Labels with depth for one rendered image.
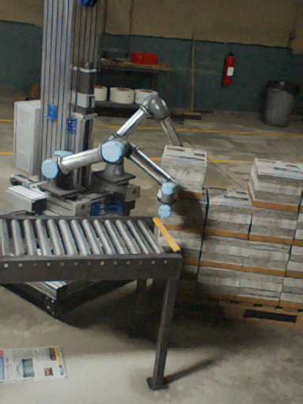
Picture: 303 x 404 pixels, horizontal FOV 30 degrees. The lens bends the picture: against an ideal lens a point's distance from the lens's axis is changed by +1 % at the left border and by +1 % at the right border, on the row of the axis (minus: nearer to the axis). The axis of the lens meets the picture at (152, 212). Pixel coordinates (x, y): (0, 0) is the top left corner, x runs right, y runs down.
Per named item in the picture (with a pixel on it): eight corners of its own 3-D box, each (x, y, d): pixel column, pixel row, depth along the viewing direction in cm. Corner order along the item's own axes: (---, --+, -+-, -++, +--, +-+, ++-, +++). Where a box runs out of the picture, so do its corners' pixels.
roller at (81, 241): (78, 226, 325) (78, 218, 324) (92, 263, 284) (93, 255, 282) (69, 226, 324) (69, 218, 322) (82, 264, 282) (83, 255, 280)
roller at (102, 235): (100, 226, 329) (101, 218, 327) (117, 263, 288) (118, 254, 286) (92, 226, 328) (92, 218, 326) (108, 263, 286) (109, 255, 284)
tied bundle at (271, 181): (246, 188, 401) (252, 157, 393) (289, 194, 400) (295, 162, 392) (251, 207, 366) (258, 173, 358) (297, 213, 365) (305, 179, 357)
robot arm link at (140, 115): (102, 149, 398) (157, 93, 396) (96, 144, 411) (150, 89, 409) (114, 160, 404) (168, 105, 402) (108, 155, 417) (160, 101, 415)
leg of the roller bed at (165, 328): (160, 379, 325) (176, 273, 301) (163, 387, 320) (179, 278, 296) (151, 380, 323) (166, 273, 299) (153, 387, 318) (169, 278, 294)
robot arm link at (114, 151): (54, 175, 357) (132, 154, 337) (43, 181, 343) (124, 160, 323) (47, 157, 354) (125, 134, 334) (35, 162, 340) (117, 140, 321)
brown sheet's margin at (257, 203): (247, 188, 401) (248, 181, 399) (288, 193, 400) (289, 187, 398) (252, 206, 365) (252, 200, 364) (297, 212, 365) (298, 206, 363)
